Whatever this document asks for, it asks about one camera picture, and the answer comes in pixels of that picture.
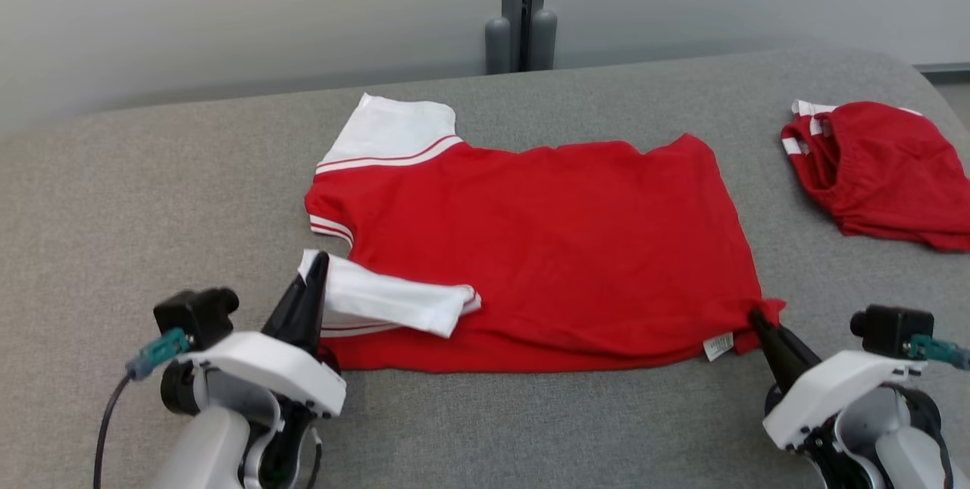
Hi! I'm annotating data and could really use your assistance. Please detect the red Bulls 23 shorts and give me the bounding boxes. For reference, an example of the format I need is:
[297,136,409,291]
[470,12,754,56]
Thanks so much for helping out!
[781,100,970,252]

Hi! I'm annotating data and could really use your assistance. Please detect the teal-plug camera cable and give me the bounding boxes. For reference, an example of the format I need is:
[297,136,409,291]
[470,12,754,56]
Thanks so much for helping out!
[906,334,970,371]
[93,328,192,489]

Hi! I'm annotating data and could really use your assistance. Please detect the teal-plug right camera cable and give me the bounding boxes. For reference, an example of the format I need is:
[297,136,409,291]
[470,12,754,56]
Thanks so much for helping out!
[906,334,970,371]

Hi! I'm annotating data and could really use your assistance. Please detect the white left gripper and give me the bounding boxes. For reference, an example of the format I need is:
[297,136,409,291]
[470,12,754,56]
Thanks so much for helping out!
[161,252,347,486]

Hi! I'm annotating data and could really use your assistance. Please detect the red white sports jersey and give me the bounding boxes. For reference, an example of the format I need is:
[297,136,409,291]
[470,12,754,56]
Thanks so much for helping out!
[298,92,785,374]

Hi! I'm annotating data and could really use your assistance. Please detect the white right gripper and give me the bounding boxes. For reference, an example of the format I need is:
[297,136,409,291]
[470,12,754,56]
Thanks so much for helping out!
[749,309,922,452]

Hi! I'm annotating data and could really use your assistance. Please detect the grey cylindrical post foot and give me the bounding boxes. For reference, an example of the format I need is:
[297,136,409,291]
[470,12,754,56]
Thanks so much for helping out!
[530,9,558,71]
[485,16,512,75]

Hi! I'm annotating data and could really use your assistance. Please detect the teal-plug left camera cable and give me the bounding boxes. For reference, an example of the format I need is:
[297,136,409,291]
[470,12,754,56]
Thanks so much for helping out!
[93,328,192,489]

